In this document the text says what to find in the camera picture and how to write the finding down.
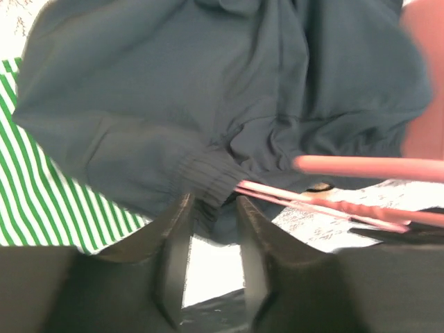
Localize green white striped cloth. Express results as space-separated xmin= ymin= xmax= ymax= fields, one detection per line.
xmin=1 ymin=58 xmax=149 ymax=253

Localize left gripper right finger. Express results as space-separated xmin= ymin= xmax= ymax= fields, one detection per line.
xmin=237 ymin=196 xmax=339 ymax=332

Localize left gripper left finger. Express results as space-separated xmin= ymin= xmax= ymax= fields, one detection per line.
xmin=97 ymin=194 xmax=195 ymax=328

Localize dark navy shorts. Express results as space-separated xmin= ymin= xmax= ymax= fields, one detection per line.
xmin=13 ymin=1 xmax=426 ymax=245

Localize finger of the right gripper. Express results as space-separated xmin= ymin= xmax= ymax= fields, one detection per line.
xmin=348 ymin=221 xmax=443 ymax=245

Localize pink hanger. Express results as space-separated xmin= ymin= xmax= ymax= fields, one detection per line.
xmin=234 ymin=154 xmax=444 ymax=233

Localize pink divided tray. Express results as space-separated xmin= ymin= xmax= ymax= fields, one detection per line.
xmin=402 ymin=0 xmax=443 ymax=161

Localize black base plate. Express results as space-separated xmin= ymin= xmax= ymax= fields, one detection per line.
xmin=180 ymin=289 xmax=250 ymax=333

